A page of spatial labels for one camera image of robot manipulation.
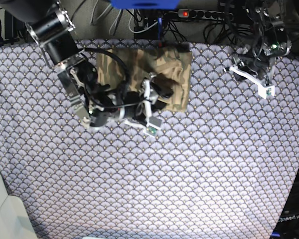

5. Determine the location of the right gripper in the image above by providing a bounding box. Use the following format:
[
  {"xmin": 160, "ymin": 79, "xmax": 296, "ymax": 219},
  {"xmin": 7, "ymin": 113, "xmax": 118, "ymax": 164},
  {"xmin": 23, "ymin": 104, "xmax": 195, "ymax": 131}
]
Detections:
[{"xmin": 86, "ymin": 72, "xmax": 176, "ymax": 137}]

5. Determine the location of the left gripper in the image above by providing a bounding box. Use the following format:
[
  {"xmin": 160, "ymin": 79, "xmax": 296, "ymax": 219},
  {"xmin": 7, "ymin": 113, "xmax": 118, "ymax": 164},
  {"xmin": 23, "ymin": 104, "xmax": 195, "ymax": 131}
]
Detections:
[{"xmin": 223, "ymin": 50, "xmax": 279, "ymax": 99}]

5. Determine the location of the black power strip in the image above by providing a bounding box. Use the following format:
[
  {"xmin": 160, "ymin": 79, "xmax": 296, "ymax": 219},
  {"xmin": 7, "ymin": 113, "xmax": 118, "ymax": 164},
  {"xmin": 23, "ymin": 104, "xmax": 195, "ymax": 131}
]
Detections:
[{"xmin": 177, "ymin": 9, "xmax": 225, "ymax": 21}]

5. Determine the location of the black OpenArm base box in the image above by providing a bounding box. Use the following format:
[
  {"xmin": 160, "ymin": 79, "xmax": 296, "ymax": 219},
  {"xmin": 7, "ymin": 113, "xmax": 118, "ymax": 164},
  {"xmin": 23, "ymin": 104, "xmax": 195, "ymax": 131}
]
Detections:
[{"xmin": 270, "ymin": 169, "xmax": 299, "ymax": 239}]

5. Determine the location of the blue mount bracket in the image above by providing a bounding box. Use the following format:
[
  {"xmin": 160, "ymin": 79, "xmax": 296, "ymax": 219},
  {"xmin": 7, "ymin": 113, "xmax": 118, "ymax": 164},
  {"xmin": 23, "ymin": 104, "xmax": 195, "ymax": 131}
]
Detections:
[{"xmin": 110, "ymin": 0, "xmax": 180, "ymax": 9}]

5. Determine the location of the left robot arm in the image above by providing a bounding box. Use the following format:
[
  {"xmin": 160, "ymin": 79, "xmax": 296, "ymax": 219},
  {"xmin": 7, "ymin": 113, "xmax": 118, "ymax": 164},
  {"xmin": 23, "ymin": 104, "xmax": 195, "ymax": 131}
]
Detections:
[{"xmin": 224, "ymin": 0, "xmax": 292, "ymax": 99}]

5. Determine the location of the purple fan-pattern tablecloth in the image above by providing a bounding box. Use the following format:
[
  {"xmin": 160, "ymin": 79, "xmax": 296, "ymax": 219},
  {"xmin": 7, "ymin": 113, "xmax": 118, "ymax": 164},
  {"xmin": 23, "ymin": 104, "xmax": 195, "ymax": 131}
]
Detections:
[{"xmin": 0, "ymin": 43, "xmax": 299, "ymax": 239}]

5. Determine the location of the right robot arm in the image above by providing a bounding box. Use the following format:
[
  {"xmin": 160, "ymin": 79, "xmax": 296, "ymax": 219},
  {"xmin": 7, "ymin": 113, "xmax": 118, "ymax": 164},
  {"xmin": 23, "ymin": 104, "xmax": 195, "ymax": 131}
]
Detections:
[{"xmin": 0, "ymin": 0, "xmax": 173, "ymax": 137}]

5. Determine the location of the blue clamp handle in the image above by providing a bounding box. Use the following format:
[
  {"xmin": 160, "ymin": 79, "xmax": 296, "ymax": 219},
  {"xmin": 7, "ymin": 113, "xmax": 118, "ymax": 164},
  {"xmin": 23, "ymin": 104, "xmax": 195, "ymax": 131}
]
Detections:
[{"xmin": 157, "ymin": 17, "xmax": 163, "ymax": 40}]

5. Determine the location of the light grey plastic furniture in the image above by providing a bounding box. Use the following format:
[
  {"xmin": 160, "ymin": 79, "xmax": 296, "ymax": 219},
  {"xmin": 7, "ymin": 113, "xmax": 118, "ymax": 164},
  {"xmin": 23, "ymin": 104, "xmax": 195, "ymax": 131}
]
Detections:
[{"xmin": 0, "ymin": 174, "xmax": 37, "ymax": 239}]

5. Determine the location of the camouflage T-shirt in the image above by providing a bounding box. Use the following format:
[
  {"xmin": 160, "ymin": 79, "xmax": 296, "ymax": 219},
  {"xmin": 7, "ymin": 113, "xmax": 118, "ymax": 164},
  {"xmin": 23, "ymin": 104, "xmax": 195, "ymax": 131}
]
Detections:
[{"xmin": 107, "ymin": 46, "xmax": 192, "ymax": 112}]

